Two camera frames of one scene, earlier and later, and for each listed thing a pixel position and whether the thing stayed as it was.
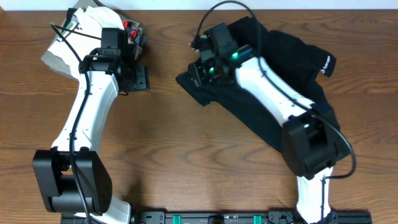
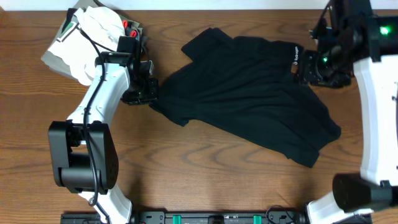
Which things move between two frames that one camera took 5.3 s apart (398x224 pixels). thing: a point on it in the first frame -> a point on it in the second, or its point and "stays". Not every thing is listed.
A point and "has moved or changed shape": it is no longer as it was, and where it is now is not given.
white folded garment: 91,20 stays
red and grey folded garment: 134,33 stays
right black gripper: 198,68 -> 310,74
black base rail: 243,217 stays
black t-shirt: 287,56 has moved or changed shape
